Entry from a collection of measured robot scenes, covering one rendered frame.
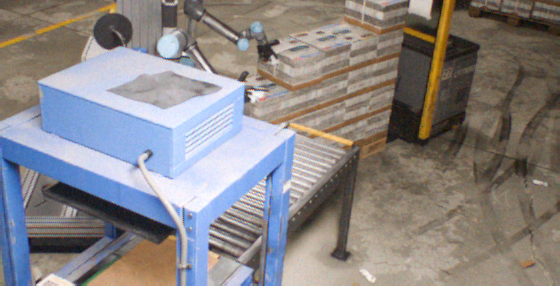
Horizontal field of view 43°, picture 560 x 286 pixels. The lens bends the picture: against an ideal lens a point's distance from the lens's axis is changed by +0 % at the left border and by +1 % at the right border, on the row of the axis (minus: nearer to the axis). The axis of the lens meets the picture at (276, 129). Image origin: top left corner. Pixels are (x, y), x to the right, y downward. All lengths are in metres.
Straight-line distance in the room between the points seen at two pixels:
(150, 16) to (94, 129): 1.70
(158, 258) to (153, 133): 1.02
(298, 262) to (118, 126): 2.36
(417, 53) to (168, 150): 3.95
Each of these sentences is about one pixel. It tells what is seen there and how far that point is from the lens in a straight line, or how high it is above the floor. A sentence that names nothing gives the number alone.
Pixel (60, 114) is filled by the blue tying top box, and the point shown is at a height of 1.64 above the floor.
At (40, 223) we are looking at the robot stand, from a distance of 4.58.
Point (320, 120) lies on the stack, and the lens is 5.18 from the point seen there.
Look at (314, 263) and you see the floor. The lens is 4.60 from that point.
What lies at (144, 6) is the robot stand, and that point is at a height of 1.53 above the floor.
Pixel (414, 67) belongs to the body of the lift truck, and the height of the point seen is 0.60.
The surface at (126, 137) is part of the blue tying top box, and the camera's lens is 2.47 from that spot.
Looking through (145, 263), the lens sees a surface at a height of 0.80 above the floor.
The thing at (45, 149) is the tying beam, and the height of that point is 1.55.
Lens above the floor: 2.83
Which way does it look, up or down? 28 degrees down
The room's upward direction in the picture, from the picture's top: 4 degrees clockwise
